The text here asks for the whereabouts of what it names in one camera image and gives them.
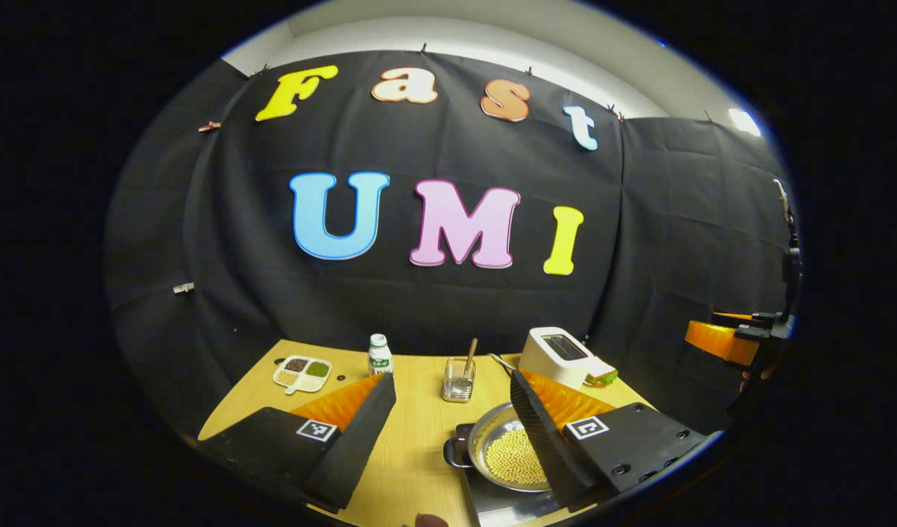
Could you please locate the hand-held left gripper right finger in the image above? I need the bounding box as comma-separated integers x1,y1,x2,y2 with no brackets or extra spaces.
508,368,709,513

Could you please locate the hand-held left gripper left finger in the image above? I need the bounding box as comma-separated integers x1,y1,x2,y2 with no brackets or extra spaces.
199,373,398,513

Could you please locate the steel pot with beans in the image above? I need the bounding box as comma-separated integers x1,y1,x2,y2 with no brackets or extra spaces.
443,401,559,493

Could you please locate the black induction cooktop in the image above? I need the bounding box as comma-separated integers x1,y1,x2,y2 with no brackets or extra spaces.
455,423,577,526

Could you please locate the white toaster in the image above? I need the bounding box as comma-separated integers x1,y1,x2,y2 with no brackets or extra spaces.
519,326,594,390

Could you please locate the sandwich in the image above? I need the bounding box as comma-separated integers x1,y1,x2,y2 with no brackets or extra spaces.
584,357,619,387

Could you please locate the divided snack plate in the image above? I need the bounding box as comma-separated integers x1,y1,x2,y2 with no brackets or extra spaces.
272,355,333,396

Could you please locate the white green drink bottle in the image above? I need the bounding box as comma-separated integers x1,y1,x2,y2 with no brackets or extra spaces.
368,334,394,377

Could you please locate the small ceiling light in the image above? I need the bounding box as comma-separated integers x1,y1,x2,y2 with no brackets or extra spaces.
728,108,762,138

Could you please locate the wire utensil holder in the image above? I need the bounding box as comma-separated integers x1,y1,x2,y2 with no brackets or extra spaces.
442,356,477,403

